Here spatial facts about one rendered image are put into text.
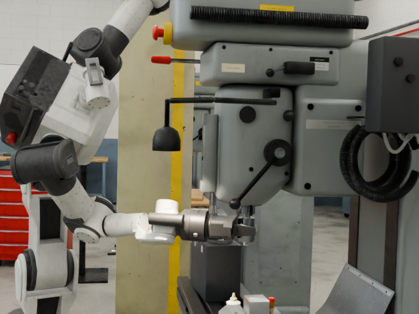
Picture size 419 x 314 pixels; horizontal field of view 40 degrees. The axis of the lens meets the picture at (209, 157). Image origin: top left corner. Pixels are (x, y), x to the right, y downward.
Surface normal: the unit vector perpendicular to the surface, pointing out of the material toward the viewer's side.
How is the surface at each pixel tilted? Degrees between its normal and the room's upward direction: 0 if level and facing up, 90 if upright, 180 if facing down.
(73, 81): 58
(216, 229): 90
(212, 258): 90
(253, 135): 90
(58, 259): 81
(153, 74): 90
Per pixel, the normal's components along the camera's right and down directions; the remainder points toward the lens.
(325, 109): 0.17, 0.06
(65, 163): 0.98, -0.14
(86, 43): -0.29, -0.42
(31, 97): 0.45, -0.47
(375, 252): -0.99, -0.02
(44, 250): 0.51, 0.14
